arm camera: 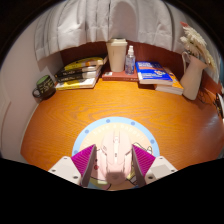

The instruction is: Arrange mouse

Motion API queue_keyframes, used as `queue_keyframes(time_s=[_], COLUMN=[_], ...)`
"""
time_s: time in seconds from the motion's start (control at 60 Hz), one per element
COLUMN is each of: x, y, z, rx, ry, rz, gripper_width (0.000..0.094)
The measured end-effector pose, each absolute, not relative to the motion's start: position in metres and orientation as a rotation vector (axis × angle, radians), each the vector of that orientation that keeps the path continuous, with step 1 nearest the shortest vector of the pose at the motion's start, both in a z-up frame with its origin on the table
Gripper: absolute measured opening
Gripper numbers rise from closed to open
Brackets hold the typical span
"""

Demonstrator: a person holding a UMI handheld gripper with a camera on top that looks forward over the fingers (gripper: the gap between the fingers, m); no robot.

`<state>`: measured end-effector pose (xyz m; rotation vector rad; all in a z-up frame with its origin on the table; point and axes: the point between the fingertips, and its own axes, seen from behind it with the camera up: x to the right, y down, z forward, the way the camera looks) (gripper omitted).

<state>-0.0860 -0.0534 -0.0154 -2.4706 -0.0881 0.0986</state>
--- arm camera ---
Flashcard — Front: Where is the round cartoon print mouse pad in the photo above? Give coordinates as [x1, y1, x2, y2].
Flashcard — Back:
[71, 116, 160, 191]

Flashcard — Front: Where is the white flower bouquet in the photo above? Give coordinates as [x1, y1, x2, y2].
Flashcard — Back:
[179, 21, 218, 71]

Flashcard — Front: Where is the cream tumbler with lid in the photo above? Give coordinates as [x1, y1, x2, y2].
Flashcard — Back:
[105, 38, 128, 73]

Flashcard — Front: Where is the dark green mug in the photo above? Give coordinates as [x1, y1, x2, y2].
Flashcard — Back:
[32, 74, 57, 101]

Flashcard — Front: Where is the dark red book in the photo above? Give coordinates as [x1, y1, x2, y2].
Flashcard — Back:
[101, 68, 139, 83]

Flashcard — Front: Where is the white pleated curtain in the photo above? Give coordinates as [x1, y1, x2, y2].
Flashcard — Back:
[34, 0, 188, 62]

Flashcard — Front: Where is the yellow-edged white book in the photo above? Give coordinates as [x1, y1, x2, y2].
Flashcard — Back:
[54, 77, 99, 91]

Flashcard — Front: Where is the clear sanitizer bottle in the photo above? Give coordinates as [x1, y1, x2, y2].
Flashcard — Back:
[124, 45, 136, 76]

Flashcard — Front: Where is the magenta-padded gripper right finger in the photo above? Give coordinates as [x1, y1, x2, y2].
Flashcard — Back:
[131, 143, 179, 188]

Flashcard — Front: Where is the pink white computer mouse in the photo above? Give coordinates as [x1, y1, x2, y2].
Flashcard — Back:
[96, 130, 134, 184]

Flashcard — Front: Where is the orange cover book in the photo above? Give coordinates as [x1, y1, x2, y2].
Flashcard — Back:
[153, 67, 185, 96]

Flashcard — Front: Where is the black cable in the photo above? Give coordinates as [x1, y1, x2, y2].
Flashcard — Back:
[199, 87, 215, 105]

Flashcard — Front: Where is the white pitcher vase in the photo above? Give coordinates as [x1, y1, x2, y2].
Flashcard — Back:
[179, 50, 208, 101]

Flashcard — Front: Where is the blue cover book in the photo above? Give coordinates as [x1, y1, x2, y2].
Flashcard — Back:
[135, 60, 174, 86]

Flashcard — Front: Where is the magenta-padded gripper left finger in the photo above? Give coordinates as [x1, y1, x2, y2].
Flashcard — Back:
[48, 143, 98, 188]

